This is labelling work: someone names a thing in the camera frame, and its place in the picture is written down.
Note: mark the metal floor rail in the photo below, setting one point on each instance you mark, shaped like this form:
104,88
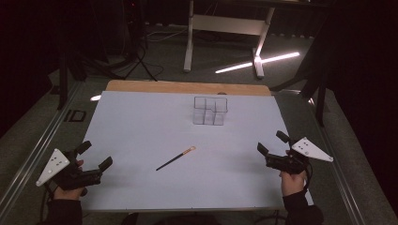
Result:
339,175
37,146

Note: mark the white light strip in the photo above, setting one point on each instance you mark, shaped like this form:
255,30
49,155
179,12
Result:
258,62

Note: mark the white desk frame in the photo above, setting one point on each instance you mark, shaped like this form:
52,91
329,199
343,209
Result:
230,25

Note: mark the black floor socket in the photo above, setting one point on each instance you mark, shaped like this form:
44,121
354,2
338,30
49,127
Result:
75,115

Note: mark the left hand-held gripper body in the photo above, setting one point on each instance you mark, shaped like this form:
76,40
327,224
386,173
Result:
53,165

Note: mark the black metal stand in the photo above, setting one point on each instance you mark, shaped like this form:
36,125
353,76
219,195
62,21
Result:
316,81
63,81

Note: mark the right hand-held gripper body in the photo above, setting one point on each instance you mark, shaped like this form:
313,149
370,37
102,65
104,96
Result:
287,163

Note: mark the black computer tower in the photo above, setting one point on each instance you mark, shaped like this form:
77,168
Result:
134,25

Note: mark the person's left hand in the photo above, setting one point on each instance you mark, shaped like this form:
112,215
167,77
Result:
69,193

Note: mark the white table mat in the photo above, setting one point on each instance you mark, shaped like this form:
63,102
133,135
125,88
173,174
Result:
175,134

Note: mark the person's right hand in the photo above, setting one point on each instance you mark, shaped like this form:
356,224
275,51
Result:
293,182

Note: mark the clear plastic organizer box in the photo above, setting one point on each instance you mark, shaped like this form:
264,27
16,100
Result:
209,111

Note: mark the black chopstick with patterned end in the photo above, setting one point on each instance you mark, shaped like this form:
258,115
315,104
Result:
175,158

